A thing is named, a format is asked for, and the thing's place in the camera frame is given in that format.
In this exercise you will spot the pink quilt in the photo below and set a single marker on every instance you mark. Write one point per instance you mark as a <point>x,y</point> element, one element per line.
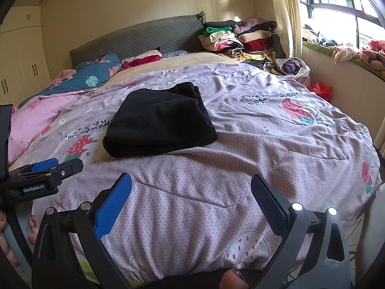
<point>33,117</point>

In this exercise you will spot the window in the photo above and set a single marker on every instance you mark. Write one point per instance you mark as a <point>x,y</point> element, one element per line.
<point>337,15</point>

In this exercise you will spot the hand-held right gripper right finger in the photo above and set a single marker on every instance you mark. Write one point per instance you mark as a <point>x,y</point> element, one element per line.
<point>269,201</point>

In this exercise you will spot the lilac strawberry print bedsheet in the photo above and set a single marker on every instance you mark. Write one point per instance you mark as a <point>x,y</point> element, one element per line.
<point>270,156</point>

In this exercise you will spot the red cloth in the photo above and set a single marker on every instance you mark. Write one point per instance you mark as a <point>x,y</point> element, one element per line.
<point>144,61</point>

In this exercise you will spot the blue patterned pillow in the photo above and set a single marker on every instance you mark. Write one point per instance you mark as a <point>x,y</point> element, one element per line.
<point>174,53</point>

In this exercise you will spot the red plastic bag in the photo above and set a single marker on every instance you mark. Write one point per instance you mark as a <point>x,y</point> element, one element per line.
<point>321,91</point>

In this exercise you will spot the cream curtain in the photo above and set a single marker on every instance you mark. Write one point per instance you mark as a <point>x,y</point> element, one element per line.
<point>285,15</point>

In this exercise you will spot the clothes heap on windowsill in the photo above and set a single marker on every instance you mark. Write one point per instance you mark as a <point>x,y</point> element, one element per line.
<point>346,51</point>

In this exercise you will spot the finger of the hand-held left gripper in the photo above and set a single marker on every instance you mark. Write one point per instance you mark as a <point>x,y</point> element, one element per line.
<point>45,165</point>
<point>70,167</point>

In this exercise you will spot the cream wardrobe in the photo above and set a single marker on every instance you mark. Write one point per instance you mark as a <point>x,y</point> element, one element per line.
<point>21,60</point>

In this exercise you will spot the blue floral quilt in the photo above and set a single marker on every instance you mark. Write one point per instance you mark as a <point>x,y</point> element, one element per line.
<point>87,78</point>

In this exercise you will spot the person's right hand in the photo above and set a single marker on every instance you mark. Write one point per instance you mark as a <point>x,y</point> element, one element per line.
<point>233,280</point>

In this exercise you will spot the cream blanket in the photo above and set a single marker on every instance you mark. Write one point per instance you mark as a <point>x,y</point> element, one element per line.
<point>180,63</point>

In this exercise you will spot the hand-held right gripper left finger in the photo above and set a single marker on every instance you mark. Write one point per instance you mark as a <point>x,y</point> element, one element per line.
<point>112,204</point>

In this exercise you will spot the pile of folded clothes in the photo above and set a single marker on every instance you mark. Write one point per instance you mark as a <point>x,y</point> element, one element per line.
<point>246,42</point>

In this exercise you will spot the floral bag with purple cloth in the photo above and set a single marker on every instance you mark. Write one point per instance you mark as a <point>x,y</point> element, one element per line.
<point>288,67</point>

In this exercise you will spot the black sweater with orange cuffs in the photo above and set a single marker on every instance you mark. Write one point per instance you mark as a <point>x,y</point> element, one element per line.
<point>159,120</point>

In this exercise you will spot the person's left hand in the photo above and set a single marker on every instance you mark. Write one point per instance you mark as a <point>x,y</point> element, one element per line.
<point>32,222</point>

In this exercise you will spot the yellow-green cloth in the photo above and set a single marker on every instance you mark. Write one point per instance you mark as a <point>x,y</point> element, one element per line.
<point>87,269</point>

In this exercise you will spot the grey quilted headboard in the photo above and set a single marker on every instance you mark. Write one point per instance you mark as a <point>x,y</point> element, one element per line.
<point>135,39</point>

